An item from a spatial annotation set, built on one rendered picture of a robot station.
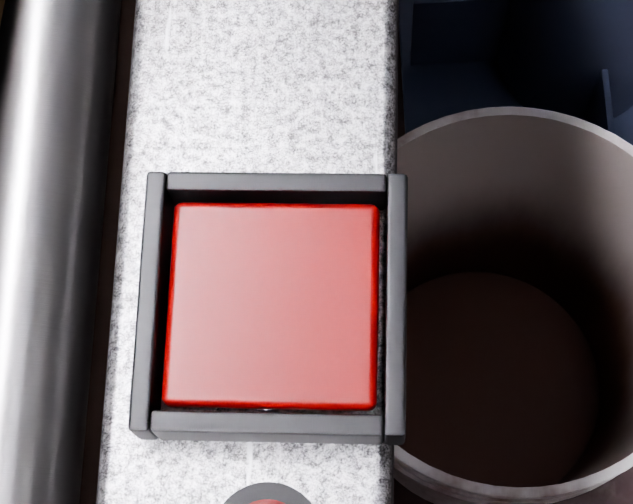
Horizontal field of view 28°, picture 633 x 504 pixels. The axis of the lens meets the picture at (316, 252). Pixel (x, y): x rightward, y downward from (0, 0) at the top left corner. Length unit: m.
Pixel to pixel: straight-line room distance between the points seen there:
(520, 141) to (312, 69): 0.64
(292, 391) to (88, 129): 0.11
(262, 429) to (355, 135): 0.10
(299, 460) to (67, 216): 0.10
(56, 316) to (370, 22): 0.13
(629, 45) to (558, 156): 0.21
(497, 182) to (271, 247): 0.75
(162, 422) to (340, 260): 0.07
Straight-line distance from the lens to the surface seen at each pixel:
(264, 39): 0.40
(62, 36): 0.41
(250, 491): 0.36
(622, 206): 1.06
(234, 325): 0.35
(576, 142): 1.01
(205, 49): 0.40
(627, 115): 1.40
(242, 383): 0.35
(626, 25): 1.18
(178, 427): 0.35
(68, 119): 0.40
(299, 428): 0.34
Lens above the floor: 1.27
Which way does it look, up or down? 73 degrees down
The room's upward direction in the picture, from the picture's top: 10 degrees counter-clockwise
